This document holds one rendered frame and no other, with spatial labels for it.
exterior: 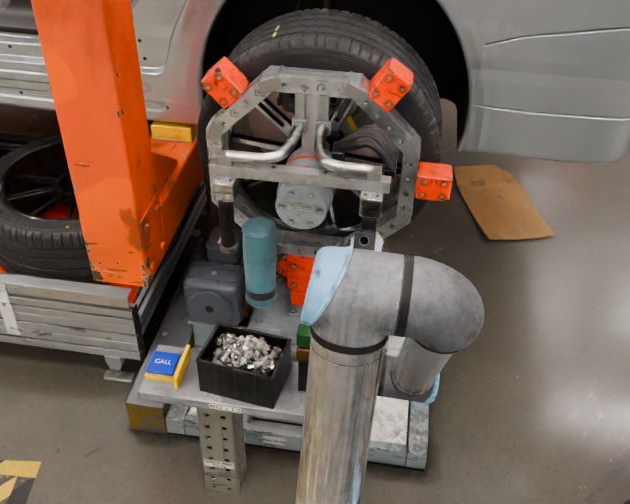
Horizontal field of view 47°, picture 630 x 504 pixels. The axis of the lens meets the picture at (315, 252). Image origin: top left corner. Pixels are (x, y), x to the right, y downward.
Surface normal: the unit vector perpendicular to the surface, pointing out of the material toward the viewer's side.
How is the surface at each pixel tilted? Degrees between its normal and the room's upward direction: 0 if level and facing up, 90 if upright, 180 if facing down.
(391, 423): 0
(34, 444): 0
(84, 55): 90
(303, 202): 90
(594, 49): 90
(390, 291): 44
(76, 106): 90
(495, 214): 1
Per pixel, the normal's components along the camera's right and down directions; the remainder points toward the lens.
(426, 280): 0.22, -0.45
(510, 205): 0.04, -0.76
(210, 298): -0.15, 0.62
